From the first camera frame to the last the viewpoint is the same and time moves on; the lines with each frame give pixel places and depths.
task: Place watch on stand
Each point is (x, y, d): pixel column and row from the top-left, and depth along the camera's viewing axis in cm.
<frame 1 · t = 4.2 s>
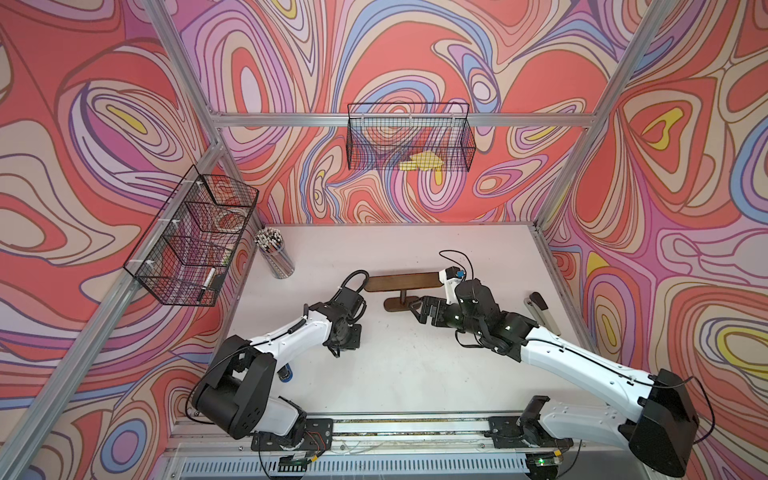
left hand: (355, 342, 88), fingers open
right hand: (421, 314, 77), fingers open
brown wooden watch stand: (401, 282, 88), point 15 cm above the table

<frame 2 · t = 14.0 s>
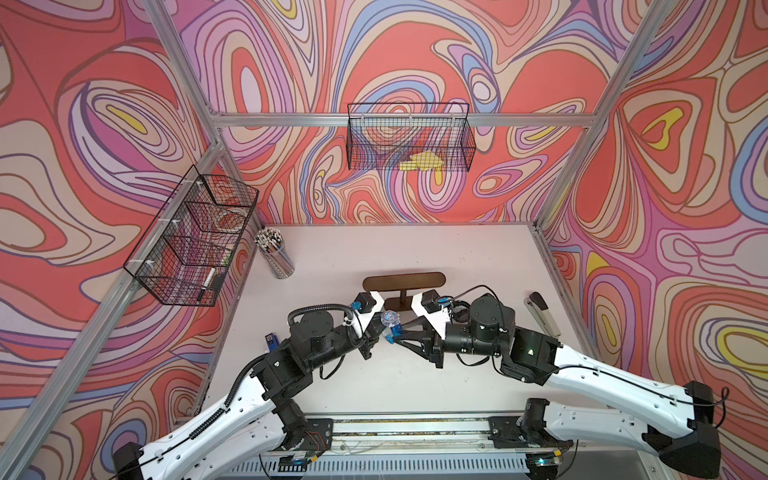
left hand: (395, 317, 64), fingers closed
right hand: (397, 343, 60), fingers closed
the named things where they were.

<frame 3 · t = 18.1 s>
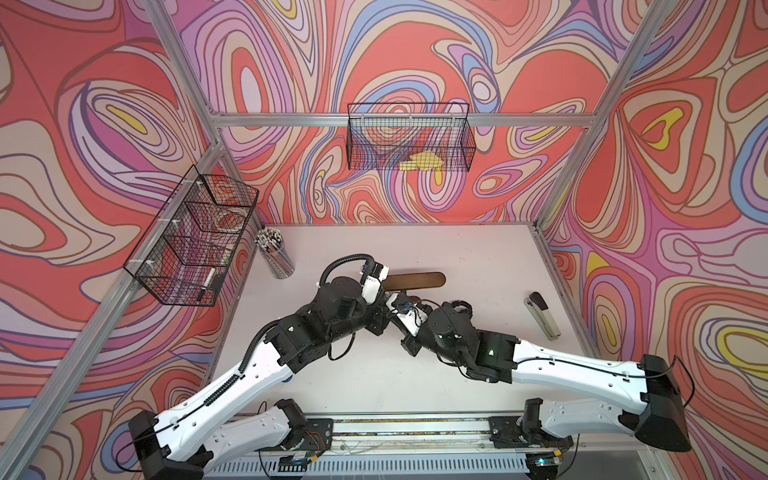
left hand: (398, 302, 67), fingers open
right hand: (393, 322, 70), fingers closed
the named things where they were.

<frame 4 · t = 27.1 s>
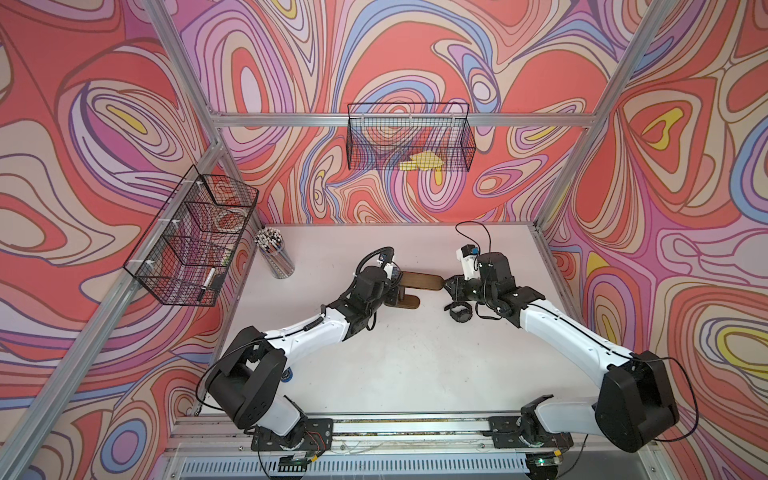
left hand: (399, 276, 85), fingers open
right hand: (446, 289, 84), fingers closed
black watch: (460, 312, 93), point 5 cm above the table
the other named things where they were.

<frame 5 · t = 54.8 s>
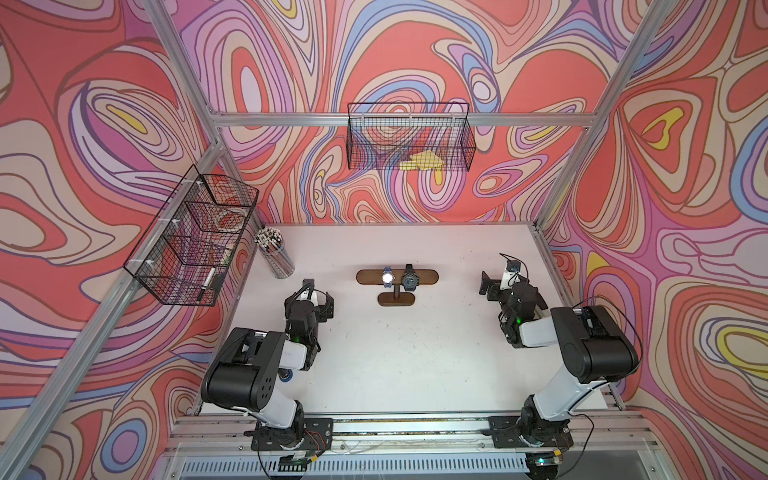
left hand: (314, 294, 93), fingers open
right hand: (498, 278, 96), fingers open
brown wooden watch stand: (395, 298, 98), point 3 cm above the table
black watch: (410, 279, 86), point 17 cm above the table

